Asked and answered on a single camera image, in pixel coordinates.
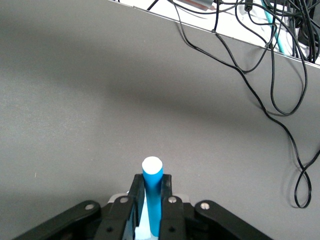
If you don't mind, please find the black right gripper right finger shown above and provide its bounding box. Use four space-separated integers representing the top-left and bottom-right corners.
158 174 274 240

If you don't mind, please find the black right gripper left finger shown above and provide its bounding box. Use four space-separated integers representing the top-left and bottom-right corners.
14 174 146 240

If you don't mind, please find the blue marker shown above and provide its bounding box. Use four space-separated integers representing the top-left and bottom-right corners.
141 155 164 237

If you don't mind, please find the grey brown box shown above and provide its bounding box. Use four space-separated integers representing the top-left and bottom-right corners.
174 0 216 12

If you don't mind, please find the black device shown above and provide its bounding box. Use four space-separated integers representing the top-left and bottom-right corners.
296 0 320 63

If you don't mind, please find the thin black cable with loop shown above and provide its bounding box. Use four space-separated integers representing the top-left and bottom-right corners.
171 0 320 209

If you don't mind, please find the teal cable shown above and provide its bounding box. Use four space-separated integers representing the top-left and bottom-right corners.
260 0 286 55

